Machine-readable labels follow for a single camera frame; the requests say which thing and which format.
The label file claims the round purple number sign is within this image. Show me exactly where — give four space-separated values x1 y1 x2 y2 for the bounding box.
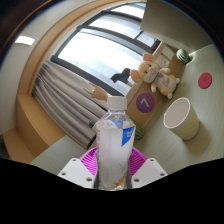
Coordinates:
135 92 156 114

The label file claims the pale yellow paper cup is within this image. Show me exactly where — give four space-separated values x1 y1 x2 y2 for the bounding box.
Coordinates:
162 96 201 141

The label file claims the grey window curtain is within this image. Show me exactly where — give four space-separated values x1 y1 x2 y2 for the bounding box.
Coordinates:
32 60 111 149

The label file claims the small plant in white pot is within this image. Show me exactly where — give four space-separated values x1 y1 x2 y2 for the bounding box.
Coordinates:
87 119 98 130

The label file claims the clear plastic water bottle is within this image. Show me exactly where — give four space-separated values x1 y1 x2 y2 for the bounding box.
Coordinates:
94 95 137 192

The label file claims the black horse figurine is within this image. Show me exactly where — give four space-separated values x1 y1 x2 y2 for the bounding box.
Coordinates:
110 67 132 85

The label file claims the flat round red coaster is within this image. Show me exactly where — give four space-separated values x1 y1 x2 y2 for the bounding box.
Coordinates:
197 72 213 90

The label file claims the long ceiling light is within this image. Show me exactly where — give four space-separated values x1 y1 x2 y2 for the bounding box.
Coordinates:
14 35 36 47

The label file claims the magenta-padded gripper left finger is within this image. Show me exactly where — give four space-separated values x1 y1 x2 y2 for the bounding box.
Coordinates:
57 147 99 190

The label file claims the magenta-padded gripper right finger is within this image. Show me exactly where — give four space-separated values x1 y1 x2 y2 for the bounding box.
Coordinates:
128 147 168 190

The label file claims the round green cactus ornament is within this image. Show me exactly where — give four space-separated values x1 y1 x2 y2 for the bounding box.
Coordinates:
175 48 192 65

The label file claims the white wall socket plate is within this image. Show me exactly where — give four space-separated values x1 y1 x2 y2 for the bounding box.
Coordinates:
155 54 171 69
161 45 176 61

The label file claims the beige plush mouse toy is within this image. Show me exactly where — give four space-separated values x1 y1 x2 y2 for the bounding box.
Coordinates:
130 52 181 100

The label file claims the tall green cactus ornament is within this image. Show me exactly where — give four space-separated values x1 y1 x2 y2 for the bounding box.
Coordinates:
132 120 147 141

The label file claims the grey desk divider panel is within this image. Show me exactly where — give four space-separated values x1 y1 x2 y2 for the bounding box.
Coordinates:
139 0 214 53

